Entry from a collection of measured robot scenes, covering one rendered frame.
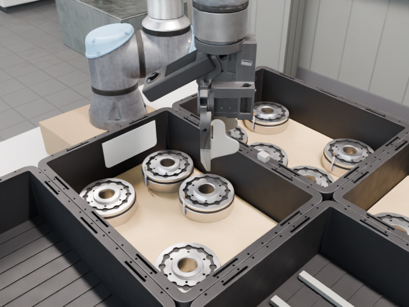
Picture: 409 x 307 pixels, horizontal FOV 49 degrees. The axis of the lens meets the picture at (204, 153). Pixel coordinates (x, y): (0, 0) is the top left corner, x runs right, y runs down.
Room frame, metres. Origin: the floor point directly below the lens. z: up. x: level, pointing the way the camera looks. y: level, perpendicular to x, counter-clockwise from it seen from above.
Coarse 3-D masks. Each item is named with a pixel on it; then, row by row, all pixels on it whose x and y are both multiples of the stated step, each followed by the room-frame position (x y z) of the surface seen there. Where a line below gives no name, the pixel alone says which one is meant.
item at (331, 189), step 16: (288, 80) 0.95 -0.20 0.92; (192, 96) 0.86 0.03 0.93; (336, 96) 0.86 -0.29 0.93; (368, 112) 0.80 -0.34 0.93; (240, 144) 0.68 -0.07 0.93; (384, 144) 0.68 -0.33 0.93; (272, 160) 0.63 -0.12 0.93; (368, 160) 0.63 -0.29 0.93; (352, 176) 0.58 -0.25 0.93; (320, 192) 0.54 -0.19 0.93
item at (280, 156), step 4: (248, 144) 0.78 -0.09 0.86; (252, 144) 0.78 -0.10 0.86; (256, 144) 0.78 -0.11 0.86; (260, 144) 0.78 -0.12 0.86; (264, 144) 0.78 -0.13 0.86; (268, 144) 0.78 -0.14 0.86; (272, 144) 0.78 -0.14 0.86; (268, 148) 0.76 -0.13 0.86; (272, 148) 0.76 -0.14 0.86; (276, 148) 0.76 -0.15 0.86; (280, 148) 0.76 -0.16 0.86; (276, 152) 0.75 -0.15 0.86; (280, 152) 0.75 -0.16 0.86; (284, 152) 0.75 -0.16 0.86; (276, 156) 0.74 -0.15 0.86; (280, 156) 0.74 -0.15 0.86; (284, 156) 0.74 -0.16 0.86; (276, 160) 0.72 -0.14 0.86; (280, 160) 0.72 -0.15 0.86; (284, 160) 0.72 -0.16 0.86; (284, 164) 0.71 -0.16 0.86
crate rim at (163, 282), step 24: (144, 120) 0.77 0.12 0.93; (192, 120) 0.76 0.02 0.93; (48, 168) 0.61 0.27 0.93; (264, 168) 0.61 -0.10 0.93; (72, 192) 0.54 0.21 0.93; (312, 192) 0.54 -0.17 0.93; (288, 216) 0.49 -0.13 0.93; (120, 240) 0.44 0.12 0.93; (264, 240) 0.44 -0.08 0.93; (144, 264) 0.40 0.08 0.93; (168, 288) 0.36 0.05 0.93; (192, 288) 0.36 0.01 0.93
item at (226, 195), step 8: (192, 176) 0.67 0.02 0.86; (200, 176) 0.67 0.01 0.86; (208, 176) 0.67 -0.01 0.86; (216, 176) 0.67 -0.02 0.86; (184, 184) 0.65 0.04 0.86; (192, 184) 0.65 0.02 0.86; (224, 184) 0.65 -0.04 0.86; (184, 192) 0.63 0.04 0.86; (192, 192) 0.62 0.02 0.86; (224, 192) 0.62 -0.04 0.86; (232, 192) 0.62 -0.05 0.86; (192, 200) 0.60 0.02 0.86; (200, 200) 0.60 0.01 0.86; (208, 200) 0.60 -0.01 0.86; (216, 200) 0.60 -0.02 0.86; (224, 200) 0.60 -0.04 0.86; (192, 208) 0.58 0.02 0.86; (200, 208) 0.58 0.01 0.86; (208, 208) 0.58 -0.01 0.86; (216, 208) 0.58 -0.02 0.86
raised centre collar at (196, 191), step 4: (204, 180) 0.65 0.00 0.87; (208, 180) 0.65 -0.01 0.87; (196, 184) 0.64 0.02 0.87; (200, 184) 0.64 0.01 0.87; (204, 184) 0.64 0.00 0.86; (208, 184) 0.64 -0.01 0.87; (212, 184) 0.64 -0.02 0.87; (216, 184) 0.64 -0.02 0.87; (196, 188) 0.63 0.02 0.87; (216, 188) 0.63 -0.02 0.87; (196, 192) 0.62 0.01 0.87; (200, 192) 0.62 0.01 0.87; (212, 192) 0.62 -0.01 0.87; (216, 192) 0.62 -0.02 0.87; (200, 196) 0.61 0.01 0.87; (204, 196) 0.61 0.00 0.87; (208, 196) 0.61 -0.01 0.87; (212, 196) 0.61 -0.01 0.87; (216, 196) 0.61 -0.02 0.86
